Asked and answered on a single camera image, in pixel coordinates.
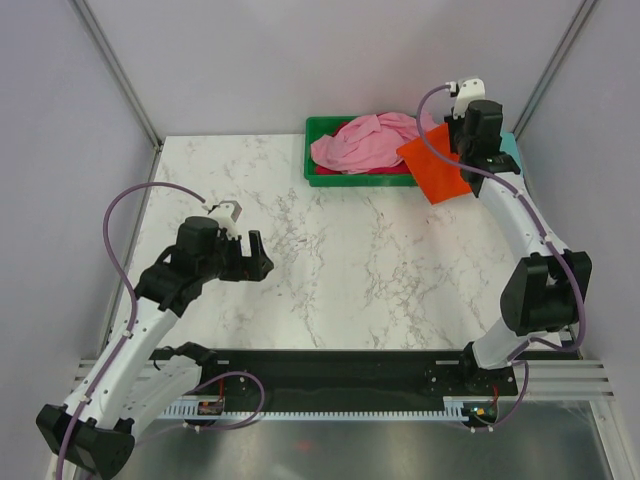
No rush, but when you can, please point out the orange t shirt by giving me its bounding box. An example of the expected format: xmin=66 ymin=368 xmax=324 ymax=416
xmin=396 ymin=138 xmax=471 ymax=205

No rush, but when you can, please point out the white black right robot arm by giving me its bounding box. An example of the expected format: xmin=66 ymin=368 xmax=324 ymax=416
xmin=446 ymin=100 xmax=592 ymax=394

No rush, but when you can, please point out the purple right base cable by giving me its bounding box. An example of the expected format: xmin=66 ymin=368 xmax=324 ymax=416
xmin=452 ymin=359 xmax=530 ymax=434

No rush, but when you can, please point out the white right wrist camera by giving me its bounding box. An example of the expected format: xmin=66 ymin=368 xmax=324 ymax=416
xmin=446 ymin=77 xmax=486 ymax=119

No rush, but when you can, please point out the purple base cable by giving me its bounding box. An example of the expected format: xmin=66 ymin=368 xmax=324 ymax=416
xmin=452 ymin=359 xmax=530 ymax=434
xmin=134 ymin=370 xmax=266 ymax=446

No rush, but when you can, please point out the green plastic bin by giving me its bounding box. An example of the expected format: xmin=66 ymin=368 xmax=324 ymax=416
xmin=303 ymin=112 xmax=419 ymax=188

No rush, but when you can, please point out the white slotted cable duct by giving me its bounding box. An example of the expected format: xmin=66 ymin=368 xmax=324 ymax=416
xmin=159 ymin=396 xmax=499 ymax=423

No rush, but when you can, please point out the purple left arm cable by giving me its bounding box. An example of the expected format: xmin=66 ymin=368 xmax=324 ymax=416
xmin=54 ymin=183 xmax=207 ymax=480

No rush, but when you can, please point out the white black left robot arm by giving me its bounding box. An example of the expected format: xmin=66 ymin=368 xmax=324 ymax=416
xmin=36 ymin=211 xmax=274 ymax=479

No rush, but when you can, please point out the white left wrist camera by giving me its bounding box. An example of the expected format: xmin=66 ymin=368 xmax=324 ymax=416
xmin=202 ymin=200 xmax=242 ymax=239

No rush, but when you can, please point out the left aluminium frame post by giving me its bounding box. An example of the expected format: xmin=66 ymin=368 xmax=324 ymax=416
xmin=69 ymin=0 xmax=163 ymax=152

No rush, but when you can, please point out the aluminium frame post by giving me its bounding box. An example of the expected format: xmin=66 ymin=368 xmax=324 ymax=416
xmin=512 ymin=0 xmax=600 ymax=139
xmin=69 ymin=0 xmax=163 ymax=152

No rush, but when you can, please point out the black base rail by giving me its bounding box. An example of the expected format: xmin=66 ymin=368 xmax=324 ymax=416
xmin=149 ymin=347 xmax=521 ymax=414

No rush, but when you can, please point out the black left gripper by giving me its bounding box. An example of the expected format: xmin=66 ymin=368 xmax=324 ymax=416
xmin=198 ymin=230 xmax=272 ymax=283

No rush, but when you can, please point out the pink t shirt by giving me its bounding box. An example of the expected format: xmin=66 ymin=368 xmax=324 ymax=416
xmin=309 ymin=113 xmax=436 ymax=176

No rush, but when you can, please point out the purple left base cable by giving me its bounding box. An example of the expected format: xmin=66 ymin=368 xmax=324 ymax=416
xmin=134 ymin=370 xmax=266 ymax=446

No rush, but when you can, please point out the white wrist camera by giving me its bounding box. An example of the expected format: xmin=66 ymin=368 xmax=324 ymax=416
xmin=446 ymin=77 xmax=486 ymax=119
xmin=202 ymin=200 xmax=242 ymax=239

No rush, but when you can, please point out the right aluminium frame post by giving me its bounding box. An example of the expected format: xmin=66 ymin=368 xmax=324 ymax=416
xmin=512 ymin=0 xmax=600 ymax=139

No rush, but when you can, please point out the teal folded t shirt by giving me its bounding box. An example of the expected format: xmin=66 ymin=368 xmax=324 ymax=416
xmin=500 ymin=131 xmax=522 ymax=168

